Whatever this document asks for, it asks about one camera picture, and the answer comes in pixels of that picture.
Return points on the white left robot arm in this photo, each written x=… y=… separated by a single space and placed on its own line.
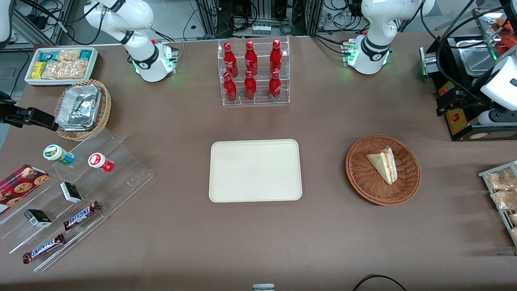
x=371 y=48

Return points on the Snickers chocolate bar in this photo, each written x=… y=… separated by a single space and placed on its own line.
x=43 y=247
x=80 y=215

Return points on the clear acrylic bottle rack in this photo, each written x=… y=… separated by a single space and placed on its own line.
x=260 y=101

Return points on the white power strip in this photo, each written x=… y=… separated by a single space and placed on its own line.
x=261 y=30

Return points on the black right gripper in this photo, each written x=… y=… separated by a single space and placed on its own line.
x=9 y=113

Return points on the teal snack packet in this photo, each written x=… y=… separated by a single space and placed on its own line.
x=85 y=54
x=48 y=55

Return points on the red lid yogurt cup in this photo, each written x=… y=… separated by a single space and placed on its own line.
x=99 y=161

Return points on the clear acrylic stepped stand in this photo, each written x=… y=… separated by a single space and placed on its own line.
x=121 y=178

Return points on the green lid yogurt cup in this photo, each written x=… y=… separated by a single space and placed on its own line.
x=56 y=153

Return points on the yellow snack packet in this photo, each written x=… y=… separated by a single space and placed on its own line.
x=38 y=70

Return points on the tray of packaged snacks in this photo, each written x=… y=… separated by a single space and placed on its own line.
x=484 y=174

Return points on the black countertop appliance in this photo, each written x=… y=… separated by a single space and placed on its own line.
x=484 y=135

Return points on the light wicker basket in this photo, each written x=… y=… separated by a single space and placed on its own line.
x=104 y=111

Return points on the red soda bottle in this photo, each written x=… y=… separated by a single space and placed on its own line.
x=275 y=87
x=250 y=87
x=251 y=58
x=230 y=58
x=276 y=56
x=230 y=89

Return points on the red tartan cookie box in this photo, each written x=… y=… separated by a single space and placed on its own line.
x=22 y=186

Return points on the clear bag of snacks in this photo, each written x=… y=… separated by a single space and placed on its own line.
x=501 y=180
x=505 y=200

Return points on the small black carton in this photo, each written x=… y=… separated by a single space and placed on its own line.
x=70 y=192
x=37 y=218

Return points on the clear bag of nuts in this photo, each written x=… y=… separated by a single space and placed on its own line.
x=54 y=70
x=76 y=69
x=68 y=55

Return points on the beige serving tray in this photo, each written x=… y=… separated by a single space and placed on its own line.
x=254 y=171

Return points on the small grey device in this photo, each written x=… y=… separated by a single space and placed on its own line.
x=263 y=287

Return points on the triangle sandwich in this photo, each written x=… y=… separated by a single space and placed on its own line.
x=383 y=165

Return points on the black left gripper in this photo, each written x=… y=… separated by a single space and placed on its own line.
x=465 y=98

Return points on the white rectangular snack bin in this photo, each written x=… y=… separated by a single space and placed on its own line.
x=30 y=81

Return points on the brown wicker basket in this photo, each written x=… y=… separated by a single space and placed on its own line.
x=363 y=178

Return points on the aluminium foil tray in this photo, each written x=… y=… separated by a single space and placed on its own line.
x=78 y=107

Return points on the glass food display case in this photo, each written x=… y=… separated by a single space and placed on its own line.
x=490 y=24

